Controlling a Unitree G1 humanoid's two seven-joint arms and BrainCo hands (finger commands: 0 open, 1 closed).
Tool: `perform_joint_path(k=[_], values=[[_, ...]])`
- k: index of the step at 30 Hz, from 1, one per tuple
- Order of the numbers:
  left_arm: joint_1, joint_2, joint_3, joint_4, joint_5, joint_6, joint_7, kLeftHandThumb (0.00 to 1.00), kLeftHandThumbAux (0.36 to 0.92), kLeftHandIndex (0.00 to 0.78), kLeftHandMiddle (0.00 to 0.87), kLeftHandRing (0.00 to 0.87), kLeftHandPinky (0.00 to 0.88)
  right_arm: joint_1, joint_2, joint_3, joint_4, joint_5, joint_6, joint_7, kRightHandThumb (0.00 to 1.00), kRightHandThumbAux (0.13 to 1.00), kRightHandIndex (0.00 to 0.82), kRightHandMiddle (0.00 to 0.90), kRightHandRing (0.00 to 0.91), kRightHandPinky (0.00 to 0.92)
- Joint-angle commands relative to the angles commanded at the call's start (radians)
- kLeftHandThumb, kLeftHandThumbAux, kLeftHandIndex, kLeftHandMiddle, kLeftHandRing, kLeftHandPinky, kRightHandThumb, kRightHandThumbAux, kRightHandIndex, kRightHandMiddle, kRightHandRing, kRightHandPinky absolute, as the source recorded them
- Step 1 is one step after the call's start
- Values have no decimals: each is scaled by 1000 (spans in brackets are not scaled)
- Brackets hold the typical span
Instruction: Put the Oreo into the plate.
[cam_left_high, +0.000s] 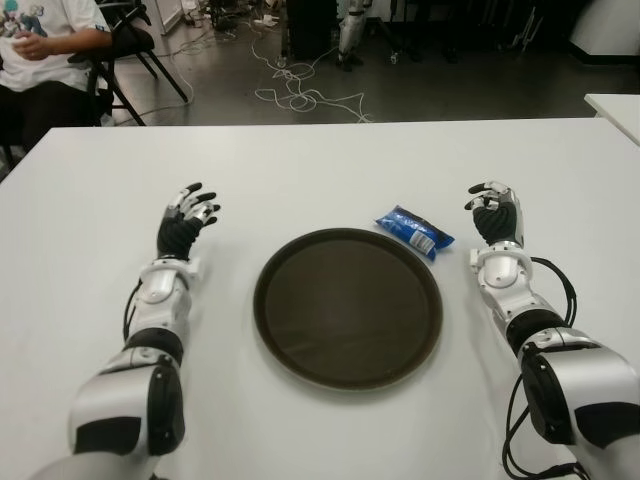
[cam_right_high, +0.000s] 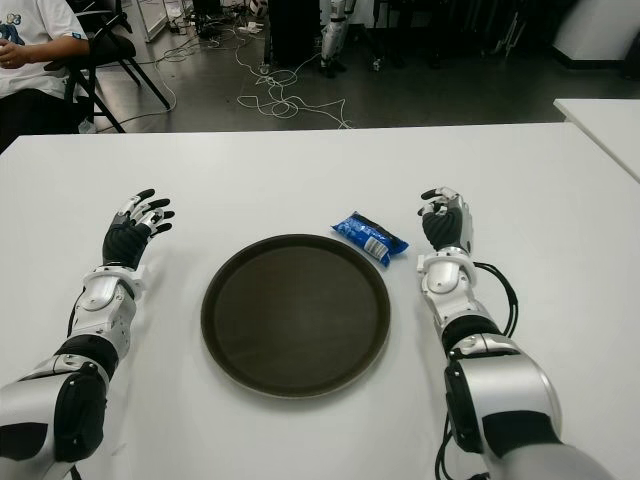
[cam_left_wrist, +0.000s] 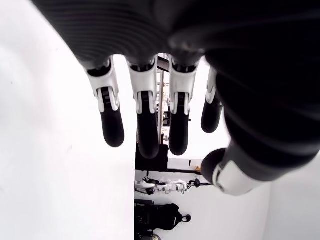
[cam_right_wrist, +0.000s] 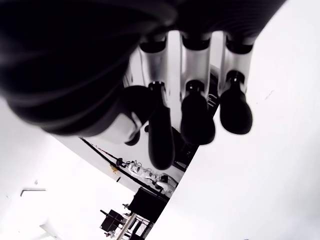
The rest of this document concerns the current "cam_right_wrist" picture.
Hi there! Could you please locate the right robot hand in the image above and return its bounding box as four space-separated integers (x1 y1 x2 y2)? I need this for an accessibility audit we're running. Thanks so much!
0 0 288 171

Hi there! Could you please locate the black cabinet on casters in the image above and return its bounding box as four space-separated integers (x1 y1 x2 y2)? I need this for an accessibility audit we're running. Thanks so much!
131 186 171 222

